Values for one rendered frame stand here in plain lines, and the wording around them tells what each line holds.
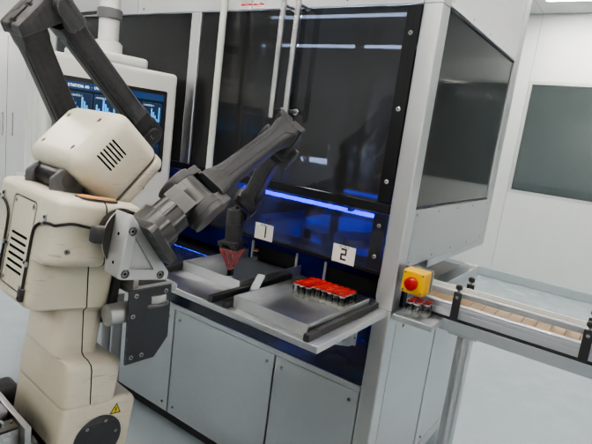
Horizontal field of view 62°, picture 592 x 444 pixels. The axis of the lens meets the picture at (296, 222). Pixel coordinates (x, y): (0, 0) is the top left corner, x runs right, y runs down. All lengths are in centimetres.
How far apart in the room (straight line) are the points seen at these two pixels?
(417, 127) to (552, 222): 465
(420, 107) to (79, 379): 112
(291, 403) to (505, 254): 461
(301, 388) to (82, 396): 95
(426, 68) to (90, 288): 107
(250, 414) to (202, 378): 28
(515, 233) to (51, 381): 552
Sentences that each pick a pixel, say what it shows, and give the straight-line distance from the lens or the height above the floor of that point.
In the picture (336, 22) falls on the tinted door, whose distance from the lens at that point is 172.
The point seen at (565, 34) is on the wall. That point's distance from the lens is 623.
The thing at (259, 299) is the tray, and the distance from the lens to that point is 153.
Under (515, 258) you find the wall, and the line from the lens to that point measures 619.
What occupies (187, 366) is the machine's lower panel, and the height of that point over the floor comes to 35.
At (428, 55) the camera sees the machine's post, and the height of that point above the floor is 166.
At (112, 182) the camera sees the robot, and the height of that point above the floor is 126.
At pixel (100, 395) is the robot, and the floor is 82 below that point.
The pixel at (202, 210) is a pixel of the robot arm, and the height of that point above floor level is 123.
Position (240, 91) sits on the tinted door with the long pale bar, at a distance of 192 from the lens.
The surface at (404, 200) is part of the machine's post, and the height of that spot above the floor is 123.
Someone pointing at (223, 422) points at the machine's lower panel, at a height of 20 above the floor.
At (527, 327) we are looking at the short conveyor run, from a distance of 160.
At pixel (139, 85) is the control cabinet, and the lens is 196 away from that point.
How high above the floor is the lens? 140
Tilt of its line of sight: 10 degrees down
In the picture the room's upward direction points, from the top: 7 degrees clockwise
